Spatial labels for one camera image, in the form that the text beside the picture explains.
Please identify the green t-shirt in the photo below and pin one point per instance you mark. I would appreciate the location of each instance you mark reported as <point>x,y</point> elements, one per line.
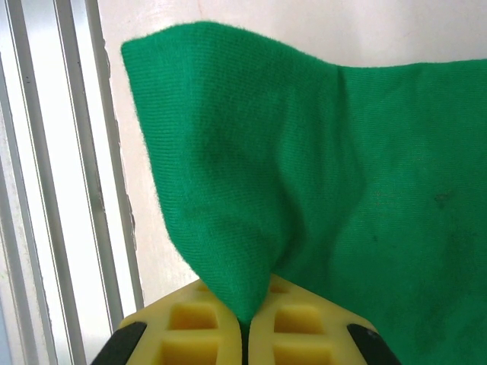
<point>342,171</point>

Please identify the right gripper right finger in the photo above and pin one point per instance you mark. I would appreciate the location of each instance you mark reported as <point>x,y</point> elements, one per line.
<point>304,327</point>

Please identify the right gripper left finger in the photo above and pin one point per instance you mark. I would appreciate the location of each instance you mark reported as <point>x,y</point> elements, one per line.
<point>190,327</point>

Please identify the grooved aluminium mounting rail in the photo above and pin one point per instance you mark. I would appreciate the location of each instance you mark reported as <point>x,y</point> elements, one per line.
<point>57,171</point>

